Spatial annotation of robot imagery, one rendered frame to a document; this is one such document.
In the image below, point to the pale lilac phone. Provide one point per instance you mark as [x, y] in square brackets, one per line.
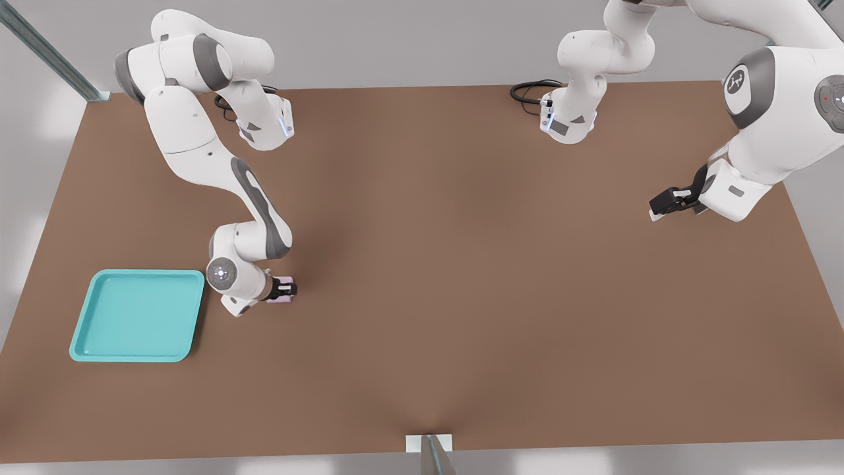
[283, 299]

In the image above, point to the pale blue-green tray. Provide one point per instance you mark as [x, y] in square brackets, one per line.
[137, 315]

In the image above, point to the silver frame post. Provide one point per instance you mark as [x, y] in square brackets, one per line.
[432, 455]
[49, 51]
[824, 3]

